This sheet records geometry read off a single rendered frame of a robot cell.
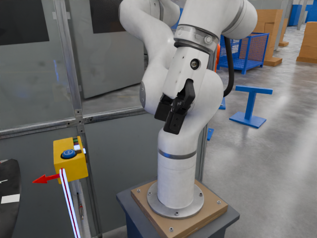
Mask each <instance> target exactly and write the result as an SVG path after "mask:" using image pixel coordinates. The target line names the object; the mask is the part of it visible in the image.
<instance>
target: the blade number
mask: <svg viewBox="0 0 317 238"><path fill-rule="evenodd" d="M6 184H10V176H9V177H6V178H1V179H0V186H2V185H6Z"/></svg>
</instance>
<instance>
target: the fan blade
mask: <svg viewBox="0 0 317 238"><path fill-rule="evenodd" d="M9 176H10V184H6V185H2V186H0V238H12V235H13V232H14V229H15V225H16V222H17V217H18V212H19V207H20V200H21V173H20V168H19V164H18V161H17V160H14V159H10V160H7V161H5V162H2V163H0V179H2V178H6V177H9ZM17 194H20V197H19V202H10V203H3V204H1V200H2V197H3V196H11V195H17Z"/></svg>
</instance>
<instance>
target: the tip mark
mask: <svg viewBox="0 0 317 238"><path fill-rule="evenodd" d="M19 197H20V194H17V195H9V196H3V197H2V200H1V204H3V203H10V202H19Z"/></svg>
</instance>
